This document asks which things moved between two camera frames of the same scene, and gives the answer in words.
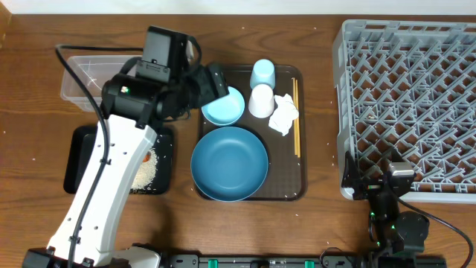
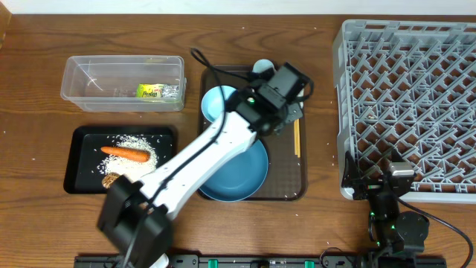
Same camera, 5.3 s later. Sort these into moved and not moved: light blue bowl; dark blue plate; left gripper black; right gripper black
Moved: left gripper black
Not moved: dark blue plate; light blue bowl; right gripper black
